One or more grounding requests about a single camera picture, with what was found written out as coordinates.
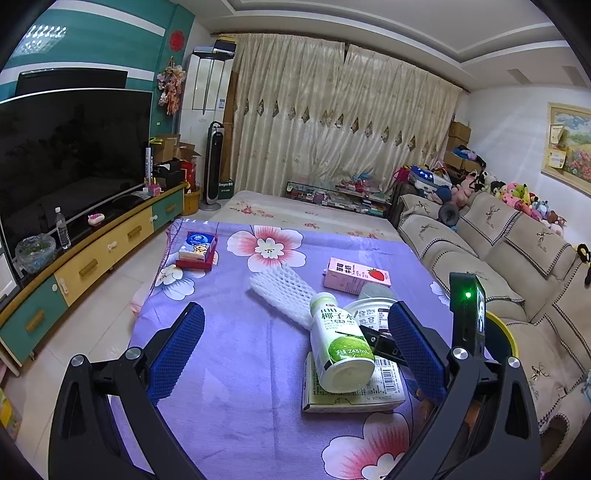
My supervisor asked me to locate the clear water bottle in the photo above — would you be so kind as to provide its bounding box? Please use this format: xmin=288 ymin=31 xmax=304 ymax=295
xmin=54 ymin=207 xmax=71 ymax=250

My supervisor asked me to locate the cardboard boxes stack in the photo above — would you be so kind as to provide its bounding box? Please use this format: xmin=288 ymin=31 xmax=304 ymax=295
xmin=444 ymin=121 xmax=486 ymax=172

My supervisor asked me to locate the cream curtain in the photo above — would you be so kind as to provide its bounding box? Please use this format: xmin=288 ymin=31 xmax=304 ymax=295
xmin=230 ymin=33 xmax=463 ymax=196

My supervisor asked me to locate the pile of plush toys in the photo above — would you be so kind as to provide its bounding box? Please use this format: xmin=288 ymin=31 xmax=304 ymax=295
xmin=412 ymin=167 xmax=567 ymax=237

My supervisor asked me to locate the pink strawberry milk carton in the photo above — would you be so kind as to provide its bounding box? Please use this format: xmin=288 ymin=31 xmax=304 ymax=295
xmin=324 ymin=257 xmax=392 ymax=294

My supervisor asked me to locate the framed flower painting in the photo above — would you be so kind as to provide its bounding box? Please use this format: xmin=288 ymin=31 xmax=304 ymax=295
xmin=541 ymin=103 xmax=591 ymax=195

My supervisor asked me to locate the black bin with yellow rim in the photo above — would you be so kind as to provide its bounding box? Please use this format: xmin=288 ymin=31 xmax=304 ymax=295
xmin=485 ymin=311 xmax=520 ymax=363

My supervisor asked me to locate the white flat food box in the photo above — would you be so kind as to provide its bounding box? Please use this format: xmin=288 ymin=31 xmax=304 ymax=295
xmin=301 ymin=351 xmax=408 ymax=414

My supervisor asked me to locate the red and blue box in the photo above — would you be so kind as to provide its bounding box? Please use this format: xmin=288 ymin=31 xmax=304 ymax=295
xmin=175 ymin=232 xmax=217 ymax=272

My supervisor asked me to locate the black tower fan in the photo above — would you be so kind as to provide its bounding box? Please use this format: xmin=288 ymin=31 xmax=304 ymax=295
xmin=200 ymin=121 xmax=224 ymax=211

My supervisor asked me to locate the glass ashtray bowl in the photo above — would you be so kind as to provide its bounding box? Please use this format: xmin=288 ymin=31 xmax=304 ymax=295
xmin=15 ymin=234 xmax=56 ymax=274

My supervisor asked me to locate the green white drink bottle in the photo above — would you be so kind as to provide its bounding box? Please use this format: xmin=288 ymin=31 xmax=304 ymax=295
xmin=310 ymin=292 xmax=376 ymax=394

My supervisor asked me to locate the floral floor mat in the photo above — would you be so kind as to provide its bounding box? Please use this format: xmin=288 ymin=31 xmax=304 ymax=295
xmin=211 ymin=191 xmax=402 ymax=242

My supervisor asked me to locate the beige sofa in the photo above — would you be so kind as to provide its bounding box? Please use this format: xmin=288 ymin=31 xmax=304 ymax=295
xmin=397 ymin=192 xmax=590 ymax=473

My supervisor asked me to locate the white foam fruit net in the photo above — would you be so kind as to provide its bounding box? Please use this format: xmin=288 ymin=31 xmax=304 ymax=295
xmin=249 ymin=265 xmax=317 ymax=331

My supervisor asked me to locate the black flat television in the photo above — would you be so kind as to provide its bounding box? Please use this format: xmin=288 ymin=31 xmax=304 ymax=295
xmin=1 ymin=88 xmax=152 ymax=253

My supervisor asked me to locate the purple floral tablecloth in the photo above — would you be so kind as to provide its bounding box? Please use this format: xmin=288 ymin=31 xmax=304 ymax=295
xmin=130 ymin=220 xmax=452 ymax=479

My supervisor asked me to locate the pink flower wall decoration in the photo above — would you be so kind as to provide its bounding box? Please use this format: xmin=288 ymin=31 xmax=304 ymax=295
xmin=156 ymin=57 xmax=186 ymax=116

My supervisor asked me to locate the low glass shelf with clutter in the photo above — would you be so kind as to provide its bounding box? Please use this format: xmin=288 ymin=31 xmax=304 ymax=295
xmin=284 ymin=181 xmax=391 ymax=218

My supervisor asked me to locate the white standing air conditioner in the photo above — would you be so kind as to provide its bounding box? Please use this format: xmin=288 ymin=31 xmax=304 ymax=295
xmin=178 ymin=47 xmax=233 ymax=185

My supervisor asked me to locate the green yellow TV cabinet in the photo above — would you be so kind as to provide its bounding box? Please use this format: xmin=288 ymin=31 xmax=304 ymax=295
xmin=1 ymin=183 xmax=188 ymax=376

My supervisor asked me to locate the white yogurt tub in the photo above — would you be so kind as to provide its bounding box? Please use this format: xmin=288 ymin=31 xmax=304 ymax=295
xmin=345 ymin=283 xmax=398 ymax=332

